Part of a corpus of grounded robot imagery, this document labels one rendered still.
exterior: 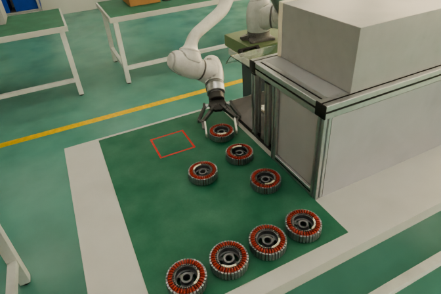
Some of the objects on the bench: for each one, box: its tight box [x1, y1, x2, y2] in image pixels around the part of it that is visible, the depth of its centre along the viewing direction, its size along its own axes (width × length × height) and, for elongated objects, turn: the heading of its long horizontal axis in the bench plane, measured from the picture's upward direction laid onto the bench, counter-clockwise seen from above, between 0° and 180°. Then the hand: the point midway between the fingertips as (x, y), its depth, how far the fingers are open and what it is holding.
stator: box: [226, 143, 253, 165], centre depth 140 cm, size 11×11×4 cm
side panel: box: [271, 85, 332, 200], centre depth 121 cm, size 28×3×32 cm, turn 31°
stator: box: [209, 123, 234, 142], centre depth 153 cm, size 11×11×4 cm
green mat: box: [98, 108, 348, 294], centre depth 132 cm, size 94×61×1 cm, turn 31°
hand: (221, 132), depth 153 cm, fingers open, 13 cm apart
